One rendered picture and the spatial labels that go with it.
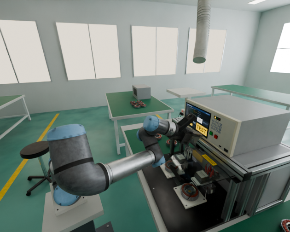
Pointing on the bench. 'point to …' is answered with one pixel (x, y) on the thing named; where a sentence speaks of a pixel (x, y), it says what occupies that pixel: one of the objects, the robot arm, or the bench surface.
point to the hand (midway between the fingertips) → (201, 134)
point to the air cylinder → (209, 188)
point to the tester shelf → (252, 159)
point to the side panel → (274, 188)
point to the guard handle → (176, 174)
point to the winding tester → (241, 123)
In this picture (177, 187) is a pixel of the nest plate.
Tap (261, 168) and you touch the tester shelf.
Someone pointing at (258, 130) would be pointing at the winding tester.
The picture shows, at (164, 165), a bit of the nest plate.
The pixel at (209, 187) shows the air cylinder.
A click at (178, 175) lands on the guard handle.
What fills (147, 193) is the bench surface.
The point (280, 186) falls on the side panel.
